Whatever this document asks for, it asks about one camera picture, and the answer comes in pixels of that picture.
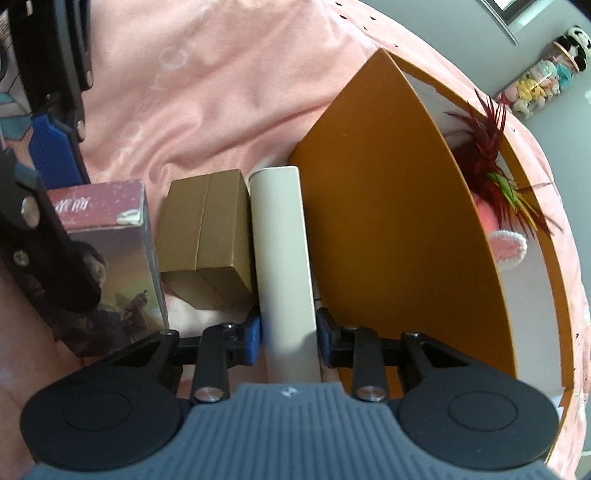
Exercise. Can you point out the white crochet bunny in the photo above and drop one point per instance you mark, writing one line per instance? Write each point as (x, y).
(505, 249)

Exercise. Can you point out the orange cardboard box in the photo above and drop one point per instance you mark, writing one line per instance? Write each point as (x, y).
(392, 230)

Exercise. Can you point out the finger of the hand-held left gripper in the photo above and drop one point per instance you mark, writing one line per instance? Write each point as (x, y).
(46, 249)
(51, 147)

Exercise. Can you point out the window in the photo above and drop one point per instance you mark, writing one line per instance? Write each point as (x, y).
(521, 9)

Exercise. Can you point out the pink cloud print blanket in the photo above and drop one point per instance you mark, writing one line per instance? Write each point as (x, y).
(207, 92)

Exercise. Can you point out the teal printed paper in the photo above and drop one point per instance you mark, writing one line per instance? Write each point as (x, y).
(14, 115)

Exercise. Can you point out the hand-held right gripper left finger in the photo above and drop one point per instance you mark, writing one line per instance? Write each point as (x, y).
(253, 344)

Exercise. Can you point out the printed picture box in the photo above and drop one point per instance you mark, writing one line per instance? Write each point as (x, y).
(120, 277)

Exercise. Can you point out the brown cardboard box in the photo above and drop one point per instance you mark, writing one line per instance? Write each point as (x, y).
(203, 221)

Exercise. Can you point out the stack of plush toys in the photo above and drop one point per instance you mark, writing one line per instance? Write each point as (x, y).
(540, 87)

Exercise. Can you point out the long white box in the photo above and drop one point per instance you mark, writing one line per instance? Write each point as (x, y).
(284, 277)

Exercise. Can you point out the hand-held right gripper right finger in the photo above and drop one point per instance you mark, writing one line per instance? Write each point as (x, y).
(324, 344)

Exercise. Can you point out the red feather toy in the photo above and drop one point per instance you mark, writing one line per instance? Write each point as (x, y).
(485, 152)

